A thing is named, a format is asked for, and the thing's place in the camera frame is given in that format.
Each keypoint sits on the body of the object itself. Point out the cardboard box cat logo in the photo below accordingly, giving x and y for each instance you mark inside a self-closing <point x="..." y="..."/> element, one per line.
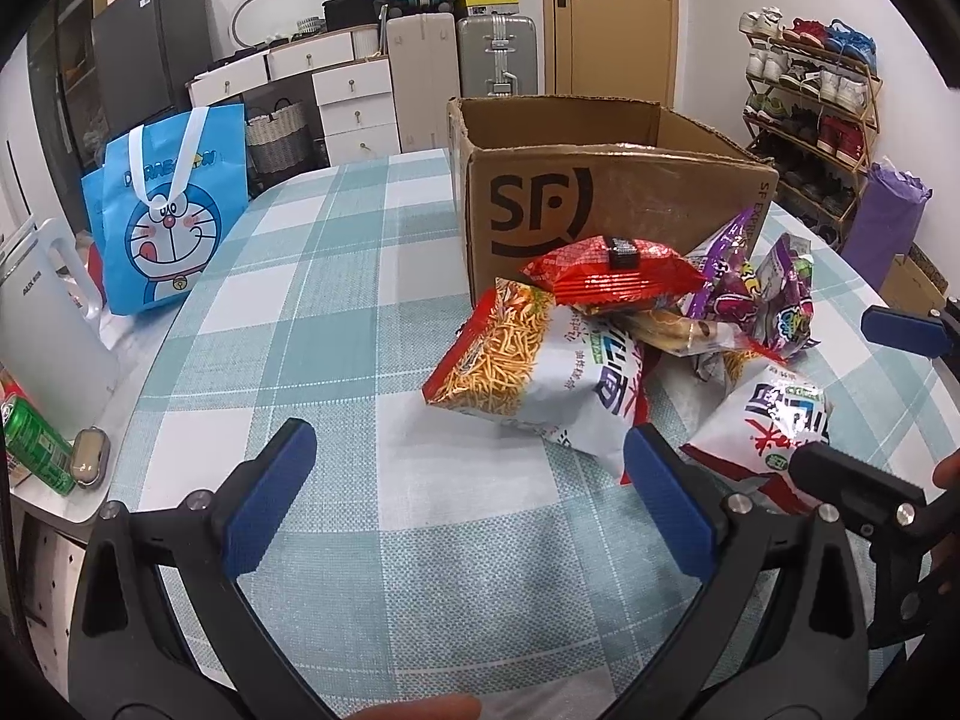
<point x="907" y="289"/>

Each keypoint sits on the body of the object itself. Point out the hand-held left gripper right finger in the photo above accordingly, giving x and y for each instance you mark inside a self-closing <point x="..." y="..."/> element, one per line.
<point x="667" y="510"/>

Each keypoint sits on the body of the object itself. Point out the yellow black shoe box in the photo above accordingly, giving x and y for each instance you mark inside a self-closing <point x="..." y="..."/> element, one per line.
<point x="487" y="3"/>

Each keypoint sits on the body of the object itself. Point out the person's left hand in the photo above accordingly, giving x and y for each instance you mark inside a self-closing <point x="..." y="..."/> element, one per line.
<point x="435" y="709"/>

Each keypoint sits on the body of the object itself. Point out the dark grey refrigerator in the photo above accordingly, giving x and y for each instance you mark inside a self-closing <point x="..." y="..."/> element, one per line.
<point x="150" y="52"/>

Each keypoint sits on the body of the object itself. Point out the blue cartoon tote bag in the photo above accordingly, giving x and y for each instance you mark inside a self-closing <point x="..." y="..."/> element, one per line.
<point x="172" y="225"/>

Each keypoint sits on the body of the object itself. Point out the black storage box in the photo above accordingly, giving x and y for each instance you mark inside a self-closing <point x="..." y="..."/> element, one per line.
<point x="352" y="15"/>

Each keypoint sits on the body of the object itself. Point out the person's right hand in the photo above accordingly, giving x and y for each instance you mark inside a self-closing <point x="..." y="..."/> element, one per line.
<point x="951" y="469"/>

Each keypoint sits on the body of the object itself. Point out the beige snack packet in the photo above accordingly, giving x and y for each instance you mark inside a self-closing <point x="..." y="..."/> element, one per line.
<point x="675" y="334"/>

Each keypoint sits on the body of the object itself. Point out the woven laundry basket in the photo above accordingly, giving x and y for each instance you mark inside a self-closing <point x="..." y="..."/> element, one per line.
<point x="277" y="135"/>

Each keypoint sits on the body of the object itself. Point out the white side cabinet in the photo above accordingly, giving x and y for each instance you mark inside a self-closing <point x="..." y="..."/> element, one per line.
<point x="52" y="600"/>

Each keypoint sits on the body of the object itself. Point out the brown cardboard box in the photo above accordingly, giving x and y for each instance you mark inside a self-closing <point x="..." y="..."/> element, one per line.
<point x="637" y="187"/>

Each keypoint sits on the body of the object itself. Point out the tan wooden door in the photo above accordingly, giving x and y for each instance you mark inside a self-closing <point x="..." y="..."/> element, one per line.
<point x="615" y="30"/>

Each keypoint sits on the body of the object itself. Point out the green can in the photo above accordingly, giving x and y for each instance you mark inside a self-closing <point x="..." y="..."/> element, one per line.
<point x="37" y="446"/>

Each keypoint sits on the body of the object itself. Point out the purple bag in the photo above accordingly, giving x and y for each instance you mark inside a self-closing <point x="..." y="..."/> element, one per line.
<point x="881" y="232"/>

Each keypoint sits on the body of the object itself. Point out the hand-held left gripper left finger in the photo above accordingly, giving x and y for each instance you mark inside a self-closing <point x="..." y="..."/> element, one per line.
<point x="270" y="495"/>

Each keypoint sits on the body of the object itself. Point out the silver suitcase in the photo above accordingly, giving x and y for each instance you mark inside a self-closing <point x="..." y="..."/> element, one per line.
<point x="495" y="52"/>

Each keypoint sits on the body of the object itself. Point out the wooden shoe rack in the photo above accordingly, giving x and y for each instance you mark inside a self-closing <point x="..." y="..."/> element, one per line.
<point x="874" y="101"/>

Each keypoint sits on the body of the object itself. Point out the beige suitcase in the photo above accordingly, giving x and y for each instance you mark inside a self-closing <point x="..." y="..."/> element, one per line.
<point x="420" y="82"/>

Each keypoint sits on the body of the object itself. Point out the white drawer desk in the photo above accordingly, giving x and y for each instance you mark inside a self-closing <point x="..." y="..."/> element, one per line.
<point x="352" y="82"/>

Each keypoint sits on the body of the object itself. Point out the rows of assorted sneakers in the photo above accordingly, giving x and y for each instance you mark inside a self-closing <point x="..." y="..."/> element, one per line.
<point x="836" y="136"/>

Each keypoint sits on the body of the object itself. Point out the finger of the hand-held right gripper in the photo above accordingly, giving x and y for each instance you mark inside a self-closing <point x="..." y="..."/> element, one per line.
<point x="904" y="330"/>
<point x="855" y="491"/>

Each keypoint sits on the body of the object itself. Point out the small beige tin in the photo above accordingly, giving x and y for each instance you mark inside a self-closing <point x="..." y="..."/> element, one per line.
<point x="90" y="457"/>

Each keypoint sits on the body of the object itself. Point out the oval metal frame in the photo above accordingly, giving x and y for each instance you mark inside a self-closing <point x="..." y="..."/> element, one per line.
<point x="236" y="19"/>

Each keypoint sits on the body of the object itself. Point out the small white basket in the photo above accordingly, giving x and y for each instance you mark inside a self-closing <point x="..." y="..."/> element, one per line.
<point x="310" y="25"/>

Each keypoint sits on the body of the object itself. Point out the red snack packet black clip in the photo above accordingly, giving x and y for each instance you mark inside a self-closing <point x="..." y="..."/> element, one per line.
<point x="600" y="281"/>

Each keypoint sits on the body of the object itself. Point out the dark glass cabinet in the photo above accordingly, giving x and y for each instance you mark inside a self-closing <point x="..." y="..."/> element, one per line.
<point x="64" y="90"/>

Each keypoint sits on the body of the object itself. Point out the white red noodle snack bag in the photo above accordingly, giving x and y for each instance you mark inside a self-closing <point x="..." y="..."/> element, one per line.
<point x="495" y="360"/>
<point x="757" y="420"/>

